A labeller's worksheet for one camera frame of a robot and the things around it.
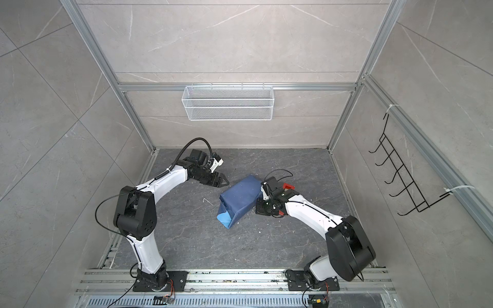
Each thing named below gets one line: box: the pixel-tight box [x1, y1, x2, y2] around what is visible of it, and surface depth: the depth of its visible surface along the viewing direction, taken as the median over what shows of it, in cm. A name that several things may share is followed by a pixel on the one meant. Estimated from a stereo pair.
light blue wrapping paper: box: [216, 174, 263, 230], surface depth 92 cm
